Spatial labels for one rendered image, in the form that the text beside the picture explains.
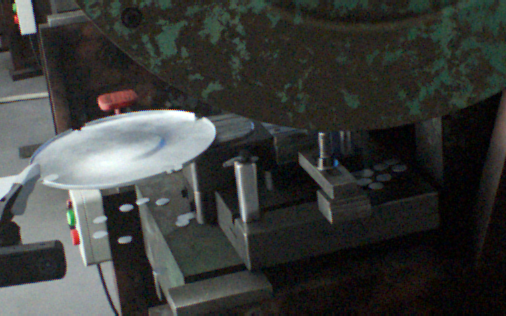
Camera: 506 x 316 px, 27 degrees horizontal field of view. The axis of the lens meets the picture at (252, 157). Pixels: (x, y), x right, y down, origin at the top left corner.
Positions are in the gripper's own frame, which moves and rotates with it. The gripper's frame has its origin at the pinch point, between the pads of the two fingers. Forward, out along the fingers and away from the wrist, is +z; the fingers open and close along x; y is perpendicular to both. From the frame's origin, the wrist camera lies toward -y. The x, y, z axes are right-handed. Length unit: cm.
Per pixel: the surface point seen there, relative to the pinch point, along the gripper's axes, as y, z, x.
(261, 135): -18.9, 30.9, 0.1
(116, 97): 18, 51, 2
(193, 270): -14.5, 11.2, 13.6
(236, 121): -13.0, 35.0, -0.4
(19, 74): 200, 270, 76
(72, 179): 3.1, 10.9, 0.2
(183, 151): -10.0, 21.6, -0.5
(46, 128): 152, 216, 78
